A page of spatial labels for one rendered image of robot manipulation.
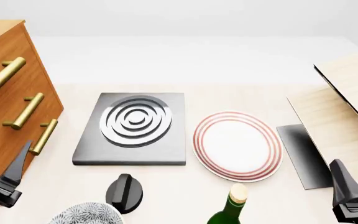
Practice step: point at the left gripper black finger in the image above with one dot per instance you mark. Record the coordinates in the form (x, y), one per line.
(15, 166)

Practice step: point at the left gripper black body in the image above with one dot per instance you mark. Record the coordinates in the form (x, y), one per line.
(6, 196)

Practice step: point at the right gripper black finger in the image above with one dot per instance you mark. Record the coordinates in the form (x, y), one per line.
(345, 184)

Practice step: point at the wooden drawer front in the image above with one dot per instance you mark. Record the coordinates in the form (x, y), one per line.
(36, 77)
(49, 107)
(12, 46)

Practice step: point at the pale wood panelled box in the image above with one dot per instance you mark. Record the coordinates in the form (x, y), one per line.
(337, 130)

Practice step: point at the patterned grey-white bowl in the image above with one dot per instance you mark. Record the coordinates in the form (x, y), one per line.
(85, 214)

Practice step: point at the round black stove knob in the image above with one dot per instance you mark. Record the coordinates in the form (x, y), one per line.
(123, 193)

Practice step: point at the white plate with red rings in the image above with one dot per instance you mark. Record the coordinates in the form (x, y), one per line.
(238, 145)

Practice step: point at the flat black stove plate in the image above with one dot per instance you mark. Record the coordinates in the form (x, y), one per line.
(129, 149)

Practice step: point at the green bottle with cork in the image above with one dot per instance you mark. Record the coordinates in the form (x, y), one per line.
(228, 210)

